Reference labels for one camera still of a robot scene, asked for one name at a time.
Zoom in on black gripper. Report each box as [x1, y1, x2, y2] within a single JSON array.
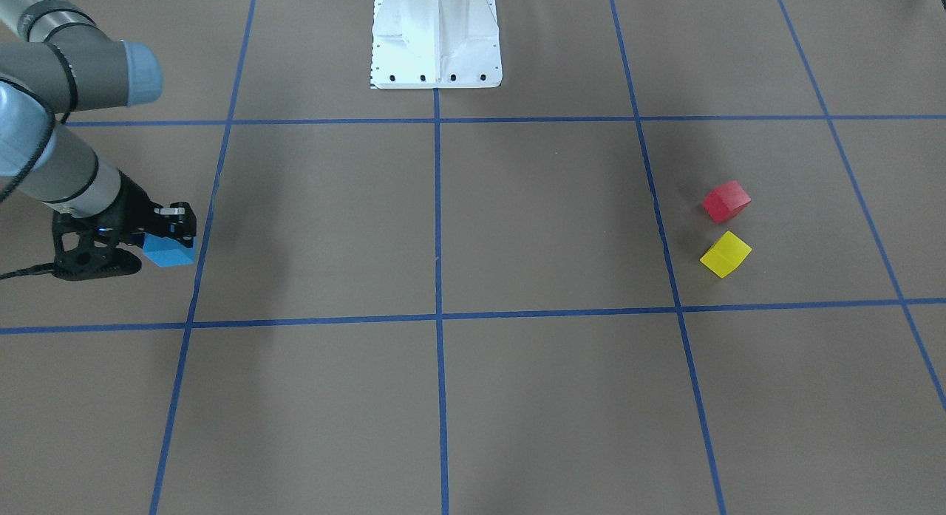
[[89, 172, 197, 248]]

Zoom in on blue block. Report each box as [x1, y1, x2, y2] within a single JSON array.
[[142, 234, 196, 268]]

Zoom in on red block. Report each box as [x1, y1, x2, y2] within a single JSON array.
[[701, 180, 752, 223]]

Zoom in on yellow block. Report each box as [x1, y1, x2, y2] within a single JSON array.
[[699, 230, 752, 279]]

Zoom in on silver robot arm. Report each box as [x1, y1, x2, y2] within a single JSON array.
[[2, 0, 196, 247]]

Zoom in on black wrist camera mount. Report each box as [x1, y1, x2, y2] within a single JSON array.
[[51, 212, 143, 282]]

